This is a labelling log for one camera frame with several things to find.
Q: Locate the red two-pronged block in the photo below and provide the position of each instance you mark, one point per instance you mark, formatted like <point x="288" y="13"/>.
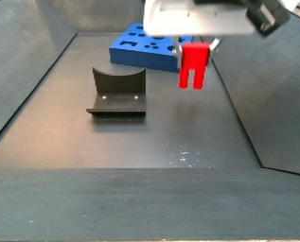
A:
<point x="193" y="61"/>

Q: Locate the blue shape-sorter board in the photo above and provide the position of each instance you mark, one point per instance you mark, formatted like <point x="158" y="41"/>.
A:
<point x="140" y="50"/>

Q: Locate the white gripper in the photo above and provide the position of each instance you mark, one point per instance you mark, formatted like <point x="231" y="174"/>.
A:
<point x="184" y="17"/>

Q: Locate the black curved holder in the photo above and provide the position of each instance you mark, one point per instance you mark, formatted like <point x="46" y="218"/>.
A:
<point x="121" y="94"/>

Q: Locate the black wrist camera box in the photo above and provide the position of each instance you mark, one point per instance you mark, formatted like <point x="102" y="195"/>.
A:
<point x="267" y="14"/>

